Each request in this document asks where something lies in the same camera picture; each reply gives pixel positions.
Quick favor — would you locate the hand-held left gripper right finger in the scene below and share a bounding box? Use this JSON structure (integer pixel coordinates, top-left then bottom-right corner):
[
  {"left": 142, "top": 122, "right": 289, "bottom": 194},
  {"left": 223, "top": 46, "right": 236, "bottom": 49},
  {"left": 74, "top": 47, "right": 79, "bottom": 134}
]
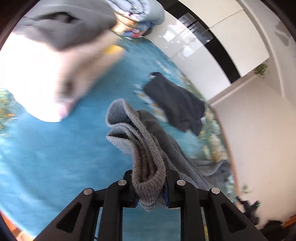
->
[{"left": 162, "top": 158, "right": 269, "bottom": 241}]

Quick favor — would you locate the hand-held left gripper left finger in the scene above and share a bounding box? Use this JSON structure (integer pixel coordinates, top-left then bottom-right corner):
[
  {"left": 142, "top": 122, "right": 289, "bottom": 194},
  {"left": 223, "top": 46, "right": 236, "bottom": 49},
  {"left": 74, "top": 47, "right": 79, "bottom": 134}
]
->
[{"left": 38, "top": 169, "right": 139, "bottom": 241}]

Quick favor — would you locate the grey knitted sock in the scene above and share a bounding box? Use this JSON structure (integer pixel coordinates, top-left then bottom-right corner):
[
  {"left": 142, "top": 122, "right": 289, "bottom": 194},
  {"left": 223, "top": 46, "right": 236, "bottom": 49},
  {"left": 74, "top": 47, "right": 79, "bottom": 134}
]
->
[{"left": 106, "top": 98, "right": 232, "bottom": 212}]

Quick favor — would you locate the teal floral blanket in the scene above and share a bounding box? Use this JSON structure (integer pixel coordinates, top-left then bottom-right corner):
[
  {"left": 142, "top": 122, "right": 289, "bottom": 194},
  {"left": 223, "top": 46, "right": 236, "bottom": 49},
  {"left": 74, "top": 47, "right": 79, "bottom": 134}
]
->
[{"left": 0, "top": 37, "right": 238, "bottom": 241}]

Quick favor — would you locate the dark grey garment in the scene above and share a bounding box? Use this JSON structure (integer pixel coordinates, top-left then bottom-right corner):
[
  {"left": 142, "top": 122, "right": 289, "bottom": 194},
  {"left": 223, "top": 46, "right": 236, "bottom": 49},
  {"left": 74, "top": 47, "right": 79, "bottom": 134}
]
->
[{"left": 142, "top": 72, "right": 206, "bottom": 137}]

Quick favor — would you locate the black device with green light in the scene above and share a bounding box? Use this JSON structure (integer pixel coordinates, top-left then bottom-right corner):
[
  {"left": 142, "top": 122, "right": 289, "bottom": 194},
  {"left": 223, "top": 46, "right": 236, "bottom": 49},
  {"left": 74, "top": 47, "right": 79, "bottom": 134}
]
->
[{"left": 237, "top": 198, "right": 262, "bottom": 225}]

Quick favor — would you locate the pale cream cloth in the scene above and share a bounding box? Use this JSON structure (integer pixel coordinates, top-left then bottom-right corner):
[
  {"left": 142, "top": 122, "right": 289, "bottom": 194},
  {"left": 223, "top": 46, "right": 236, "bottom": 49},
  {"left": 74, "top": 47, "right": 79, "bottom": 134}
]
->
[{"left": 0, "top": 30, "right": 126, "bottom": 123}]

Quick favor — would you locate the white wardrobe with black stripe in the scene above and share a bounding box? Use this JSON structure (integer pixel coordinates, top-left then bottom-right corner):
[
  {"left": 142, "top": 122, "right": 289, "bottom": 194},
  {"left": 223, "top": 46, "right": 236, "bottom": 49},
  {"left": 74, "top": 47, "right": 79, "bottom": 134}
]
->
[{"left": 148, "top": 0, "right": 271, "bottom": 102}]

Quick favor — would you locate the floral folded quilt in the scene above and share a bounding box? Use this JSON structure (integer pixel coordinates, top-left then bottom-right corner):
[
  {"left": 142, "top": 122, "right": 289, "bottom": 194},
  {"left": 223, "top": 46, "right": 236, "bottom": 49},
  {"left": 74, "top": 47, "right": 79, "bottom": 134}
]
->
[{"left": 111, "top": 19, "right": 151, "bottom": 39}]

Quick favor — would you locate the grey folded cloth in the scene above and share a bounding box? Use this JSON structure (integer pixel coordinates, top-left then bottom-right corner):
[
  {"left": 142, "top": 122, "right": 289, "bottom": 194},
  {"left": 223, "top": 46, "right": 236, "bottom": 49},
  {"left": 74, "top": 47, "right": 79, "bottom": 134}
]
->
[{"left": 14, "top": 0, "right": 117, "bottom": 50}]

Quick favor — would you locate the wooden bed frame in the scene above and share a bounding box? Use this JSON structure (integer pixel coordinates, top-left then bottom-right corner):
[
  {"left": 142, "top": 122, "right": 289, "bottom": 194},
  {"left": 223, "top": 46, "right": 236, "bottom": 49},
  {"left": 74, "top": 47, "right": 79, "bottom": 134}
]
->
[{"left": 213, "top": 109, "right": 240, "bottom": 204}]

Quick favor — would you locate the orange cable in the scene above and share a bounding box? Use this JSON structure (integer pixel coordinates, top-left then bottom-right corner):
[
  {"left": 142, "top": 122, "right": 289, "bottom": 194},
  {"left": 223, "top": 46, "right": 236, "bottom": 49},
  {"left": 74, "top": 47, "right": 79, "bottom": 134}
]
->
[{"left": 281, "top": 214, "right": 296, "bottom": 229}]

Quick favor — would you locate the white door frame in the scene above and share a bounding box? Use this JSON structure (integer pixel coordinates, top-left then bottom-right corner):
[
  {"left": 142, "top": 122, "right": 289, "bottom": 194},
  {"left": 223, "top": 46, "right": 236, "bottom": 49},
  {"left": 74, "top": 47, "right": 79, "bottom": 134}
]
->
[{"left": 208, "top": 0, "right": 296, "bottom": 107}]

